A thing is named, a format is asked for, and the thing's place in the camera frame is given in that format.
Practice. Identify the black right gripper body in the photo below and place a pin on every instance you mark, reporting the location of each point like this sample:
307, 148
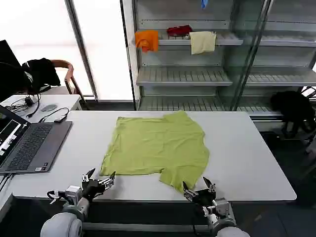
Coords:
205, 196

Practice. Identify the black power adapter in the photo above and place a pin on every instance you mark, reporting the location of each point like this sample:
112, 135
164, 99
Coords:
29, 101

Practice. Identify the grey window frame post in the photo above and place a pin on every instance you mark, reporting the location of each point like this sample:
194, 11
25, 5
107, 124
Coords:
81, 49

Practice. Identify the grey metal shelf rack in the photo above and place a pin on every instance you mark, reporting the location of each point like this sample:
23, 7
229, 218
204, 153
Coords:
182, 76
279, 39

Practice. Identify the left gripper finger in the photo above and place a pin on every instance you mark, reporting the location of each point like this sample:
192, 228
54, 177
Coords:
87, 177
108, 183

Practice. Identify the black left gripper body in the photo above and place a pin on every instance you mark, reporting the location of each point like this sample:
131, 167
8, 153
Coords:
92, 188

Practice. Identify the dark grey open laptop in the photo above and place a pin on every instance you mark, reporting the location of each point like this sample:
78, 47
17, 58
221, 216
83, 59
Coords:
32, 145

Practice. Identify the lime green t-shirt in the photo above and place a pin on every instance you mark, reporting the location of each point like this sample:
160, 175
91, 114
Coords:
155, 143

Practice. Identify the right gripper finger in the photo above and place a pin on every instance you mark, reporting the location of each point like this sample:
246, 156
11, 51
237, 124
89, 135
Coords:
211, 187
190, 194

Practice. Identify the wooden chair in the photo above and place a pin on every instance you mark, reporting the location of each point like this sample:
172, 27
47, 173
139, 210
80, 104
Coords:
70, 71

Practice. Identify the black garment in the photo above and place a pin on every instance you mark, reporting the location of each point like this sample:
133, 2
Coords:
42, 71

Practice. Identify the thin dark post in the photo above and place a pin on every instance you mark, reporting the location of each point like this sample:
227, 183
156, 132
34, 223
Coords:
128, 61

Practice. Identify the black bag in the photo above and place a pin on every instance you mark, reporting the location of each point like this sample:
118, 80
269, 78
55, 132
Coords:
291, 106

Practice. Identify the small white desk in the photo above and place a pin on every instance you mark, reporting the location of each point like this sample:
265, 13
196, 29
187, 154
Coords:
70, 101

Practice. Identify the grey oval pad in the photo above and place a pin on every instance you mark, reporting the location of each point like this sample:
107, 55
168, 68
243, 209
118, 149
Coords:
48, 107

